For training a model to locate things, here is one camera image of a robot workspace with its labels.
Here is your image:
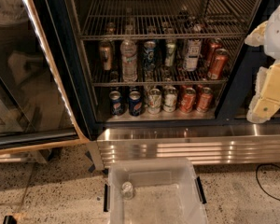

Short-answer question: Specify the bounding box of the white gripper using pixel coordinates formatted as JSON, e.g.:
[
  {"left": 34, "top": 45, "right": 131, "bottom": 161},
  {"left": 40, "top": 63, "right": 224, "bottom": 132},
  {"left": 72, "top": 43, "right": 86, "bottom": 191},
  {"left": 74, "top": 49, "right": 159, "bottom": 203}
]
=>
[{"left": 245, "top": 5, "right": 280, "bottom": 124}]

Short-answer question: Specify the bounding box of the red can front middle shelf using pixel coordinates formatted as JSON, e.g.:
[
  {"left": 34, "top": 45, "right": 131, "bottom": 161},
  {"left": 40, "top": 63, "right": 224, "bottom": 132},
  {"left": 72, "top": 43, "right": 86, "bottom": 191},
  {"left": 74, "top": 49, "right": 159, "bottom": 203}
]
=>
[{"left": 207, "top": 49, "right": 229, "bottom": 80}]

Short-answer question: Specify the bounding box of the red can shelf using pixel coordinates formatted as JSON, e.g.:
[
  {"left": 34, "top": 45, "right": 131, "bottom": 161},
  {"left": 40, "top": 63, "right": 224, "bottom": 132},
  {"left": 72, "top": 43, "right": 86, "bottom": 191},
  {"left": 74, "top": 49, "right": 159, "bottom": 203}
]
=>
[
  {"left": 204, "top": 38, "right": 223, "bottom": 66},
  {"left": 207, "top": 49, "right": 229, "bottom": 80}
]

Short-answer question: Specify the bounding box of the red can rear middle shelf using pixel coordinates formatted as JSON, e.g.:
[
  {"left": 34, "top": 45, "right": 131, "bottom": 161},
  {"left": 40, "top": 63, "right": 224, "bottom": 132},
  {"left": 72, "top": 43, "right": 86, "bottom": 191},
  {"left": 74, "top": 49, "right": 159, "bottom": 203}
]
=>
[{"left": 204, "top": 38, "right": 223, "bottom": 66}]

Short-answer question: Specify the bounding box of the red coke can right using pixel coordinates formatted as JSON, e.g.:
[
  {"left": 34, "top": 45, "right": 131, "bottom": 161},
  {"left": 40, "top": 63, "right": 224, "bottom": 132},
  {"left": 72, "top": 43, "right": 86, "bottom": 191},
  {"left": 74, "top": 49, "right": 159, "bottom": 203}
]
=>
[{"left": 196, "top": 87, "right": 213, "bottom": 113}]

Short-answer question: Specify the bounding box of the red coke can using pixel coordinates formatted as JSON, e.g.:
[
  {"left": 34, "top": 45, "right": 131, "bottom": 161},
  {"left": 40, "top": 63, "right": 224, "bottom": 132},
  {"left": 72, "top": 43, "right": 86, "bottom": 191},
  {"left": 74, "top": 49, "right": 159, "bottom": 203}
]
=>
[
  {"left": 196, "top": 87, "right": 213, "bottom": 113},
  {"left": 179, "top": 88, "right": 196, "bottom": 113}
]

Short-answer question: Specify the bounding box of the red coke can left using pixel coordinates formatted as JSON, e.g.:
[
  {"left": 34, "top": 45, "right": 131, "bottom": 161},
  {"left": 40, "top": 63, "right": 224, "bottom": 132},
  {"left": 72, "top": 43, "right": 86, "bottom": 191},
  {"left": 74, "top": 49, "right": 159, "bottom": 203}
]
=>
[{"left": 179, "top": 88, "right": 196, "bottom": 113}]

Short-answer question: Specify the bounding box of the green white slim can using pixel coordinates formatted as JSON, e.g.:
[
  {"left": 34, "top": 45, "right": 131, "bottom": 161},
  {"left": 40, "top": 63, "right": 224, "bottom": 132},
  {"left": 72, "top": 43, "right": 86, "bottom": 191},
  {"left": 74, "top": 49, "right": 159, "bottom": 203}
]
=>
[{"left": 165, "top": 39, "right": 176, "bottom": 67}]

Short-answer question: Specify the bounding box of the stainless steel fridge base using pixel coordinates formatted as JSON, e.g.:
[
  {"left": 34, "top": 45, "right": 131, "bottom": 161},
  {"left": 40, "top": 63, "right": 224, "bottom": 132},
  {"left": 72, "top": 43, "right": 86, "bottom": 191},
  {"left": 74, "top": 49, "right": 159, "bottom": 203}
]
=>
[{"left": 87, "top": 124, "right": 280, "bottom": 170}]

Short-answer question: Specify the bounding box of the white green can right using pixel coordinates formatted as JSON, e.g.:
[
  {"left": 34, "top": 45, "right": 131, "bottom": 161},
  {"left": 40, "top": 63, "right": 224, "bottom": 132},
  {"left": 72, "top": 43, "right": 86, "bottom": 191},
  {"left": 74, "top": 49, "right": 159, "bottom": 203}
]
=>
[{"left": 163, "top": 87, "right": 177, "bottom": 113}]

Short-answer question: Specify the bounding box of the blue patterned can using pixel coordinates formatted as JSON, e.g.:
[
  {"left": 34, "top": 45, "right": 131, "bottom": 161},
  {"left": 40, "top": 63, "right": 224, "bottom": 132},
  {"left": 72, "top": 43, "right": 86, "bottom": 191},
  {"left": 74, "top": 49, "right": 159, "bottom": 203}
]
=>
[{"left": 143, "top": 40, "right": 157, "bottom": 71}]

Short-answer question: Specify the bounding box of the white green can left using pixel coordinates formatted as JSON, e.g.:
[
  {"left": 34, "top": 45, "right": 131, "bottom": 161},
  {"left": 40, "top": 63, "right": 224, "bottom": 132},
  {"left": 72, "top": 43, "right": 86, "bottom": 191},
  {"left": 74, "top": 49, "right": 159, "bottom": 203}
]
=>
[{"left": 148, "top": 88, "right": 161, "bottom": 115}]

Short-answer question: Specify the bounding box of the blue pepsi can right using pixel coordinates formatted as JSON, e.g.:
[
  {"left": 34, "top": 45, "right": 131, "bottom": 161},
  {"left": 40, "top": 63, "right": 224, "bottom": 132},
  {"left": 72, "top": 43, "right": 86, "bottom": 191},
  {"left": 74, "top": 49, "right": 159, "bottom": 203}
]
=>
[{"left": 129, "top": 91, "right": 142, "bottom": 116}]

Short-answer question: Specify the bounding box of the blue pepsi can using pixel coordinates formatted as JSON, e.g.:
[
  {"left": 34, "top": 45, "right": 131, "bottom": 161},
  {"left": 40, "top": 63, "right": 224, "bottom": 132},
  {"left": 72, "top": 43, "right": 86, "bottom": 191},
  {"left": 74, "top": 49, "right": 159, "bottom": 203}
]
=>
[
  {"left": 109, "top": 91, "right": 124, "bottom": 116},
  {"left": 129, "top": 91, "right": 142, "bottom": 116}
]

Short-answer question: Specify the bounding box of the blue pepsi can left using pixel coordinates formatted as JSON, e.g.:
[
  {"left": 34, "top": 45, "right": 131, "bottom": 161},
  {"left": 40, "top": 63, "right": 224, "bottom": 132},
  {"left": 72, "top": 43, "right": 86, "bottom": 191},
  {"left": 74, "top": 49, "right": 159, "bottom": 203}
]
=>
[{"left": 109, "top": 91, "right": 124, "bottom": 116}]

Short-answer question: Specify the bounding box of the glass fridge door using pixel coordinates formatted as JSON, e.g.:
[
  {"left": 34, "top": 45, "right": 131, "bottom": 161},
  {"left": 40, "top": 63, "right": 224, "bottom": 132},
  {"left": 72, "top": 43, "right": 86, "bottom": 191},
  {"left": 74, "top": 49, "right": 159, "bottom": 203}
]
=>
[{"left": 0, "top": 0, "right": 86, "bottom": 154}]

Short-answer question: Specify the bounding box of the white labelled bottle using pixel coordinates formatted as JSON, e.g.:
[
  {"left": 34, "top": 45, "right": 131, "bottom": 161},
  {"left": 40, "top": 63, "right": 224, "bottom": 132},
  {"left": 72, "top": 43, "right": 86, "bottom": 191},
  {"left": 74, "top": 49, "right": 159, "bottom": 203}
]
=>
[{"left": 183, "top": 39, "right": 202, "bottom": 72}]

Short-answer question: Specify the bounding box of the clear plastic water bottle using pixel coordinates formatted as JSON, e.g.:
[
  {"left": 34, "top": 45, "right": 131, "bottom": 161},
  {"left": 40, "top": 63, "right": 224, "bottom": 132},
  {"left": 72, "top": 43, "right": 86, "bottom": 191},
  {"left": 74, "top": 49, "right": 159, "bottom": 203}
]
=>
[{"left": 120, "top": 39, "right": 137, "bottom": 82}]

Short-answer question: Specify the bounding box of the clear plastic bin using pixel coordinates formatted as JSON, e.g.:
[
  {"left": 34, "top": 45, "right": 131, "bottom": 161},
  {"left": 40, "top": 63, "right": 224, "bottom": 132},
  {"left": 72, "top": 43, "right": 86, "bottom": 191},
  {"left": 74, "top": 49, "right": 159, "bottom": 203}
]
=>
[{"left": 107, "top": 158, "right": 208, "bottom": 224}]

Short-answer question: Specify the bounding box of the small clear cup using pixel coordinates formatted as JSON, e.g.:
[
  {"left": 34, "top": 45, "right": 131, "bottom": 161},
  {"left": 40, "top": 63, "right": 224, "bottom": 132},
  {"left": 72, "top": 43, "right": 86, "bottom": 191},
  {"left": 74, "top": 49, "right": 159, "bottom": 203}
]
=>
[{"left": 121, "top": 181, "right": 133, "bottom": 200}]

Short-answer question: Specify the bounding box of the middle wire shelf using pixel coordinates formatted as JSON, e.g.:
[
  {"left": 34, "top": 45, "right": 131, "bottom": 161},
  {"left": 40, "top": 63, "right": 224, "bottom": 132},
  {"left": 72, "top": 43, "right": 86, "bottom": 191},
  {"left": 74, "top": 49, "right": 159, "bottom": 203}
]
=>
[{"left": 91, "top": 37, "right": 245, "bottom": 88}]

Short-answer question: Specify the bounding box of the wire shelf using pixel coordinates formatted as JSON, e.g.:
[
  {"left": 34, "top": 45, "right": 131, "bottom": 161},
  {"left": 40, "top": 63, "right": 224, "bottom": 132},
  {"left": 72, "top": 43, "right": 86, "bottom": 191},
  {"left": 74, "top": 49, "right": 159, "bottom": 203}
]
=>
[
  {"left": 91, "top": 37, "right": 245, "bottom": 88},
  {"left": 80, "top": 0, "right": 261, "bottom": 40}
]

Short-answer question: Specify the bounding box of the black cable on floor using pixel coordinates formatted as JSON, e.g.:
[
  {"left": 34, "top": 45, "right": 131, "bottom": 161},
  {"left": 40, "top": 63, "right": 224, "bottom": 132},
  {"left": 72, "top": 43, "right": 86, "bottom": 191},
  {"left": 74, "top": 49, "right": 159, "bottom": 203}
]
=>
[{"left": 255, "top": 162, "right": 280, "bottom": 203}]

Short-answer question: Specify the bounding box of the black bin handle right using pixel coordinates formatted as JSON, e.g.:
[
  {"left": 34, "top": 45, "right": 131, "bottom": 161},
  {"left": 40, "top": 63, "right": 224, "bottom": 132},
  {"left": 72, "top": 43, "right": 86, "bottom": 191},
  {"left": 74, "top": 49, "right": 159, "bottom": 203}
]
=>
[{"left": 195, "top": 176, "right": 207, "bottom": 204}]

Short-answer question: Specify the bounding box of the black bin handle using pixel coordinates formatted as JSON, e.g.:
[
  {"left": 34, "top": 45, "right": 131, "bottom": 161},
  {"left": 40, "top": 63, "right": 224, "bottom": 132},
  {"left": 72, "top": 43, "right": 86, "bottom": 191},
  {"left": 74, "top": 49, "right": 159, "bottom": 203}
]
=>
[
  {"left": 104, "top": 184, "right": 110, "bottom": 212},
  {"left": 195, "top": 176, "right": 207, "bottom": 204}
]

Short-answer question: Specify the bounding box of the upper wire shelf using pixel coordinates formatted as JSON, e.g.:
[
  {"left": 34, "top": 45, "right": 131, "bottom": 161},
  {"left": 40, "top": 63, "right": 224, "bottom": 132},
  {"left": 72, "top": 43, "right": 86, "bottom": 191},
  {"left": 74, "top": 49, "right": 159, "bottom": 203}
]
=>
[{"left": 80, "top": 0, "right": 261, "bottom": 40}]

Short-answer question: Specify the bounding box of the black bin handle left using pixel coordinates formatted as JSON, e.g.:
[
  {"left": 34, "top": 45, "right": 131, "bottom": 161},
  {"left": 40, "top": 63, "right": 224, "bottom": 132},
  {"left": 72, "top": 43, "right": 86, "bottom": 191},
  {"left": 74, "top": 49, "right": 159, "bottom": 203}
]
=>
[{"left": 104, "top": 184, "right": 110, "bottom": 212}]

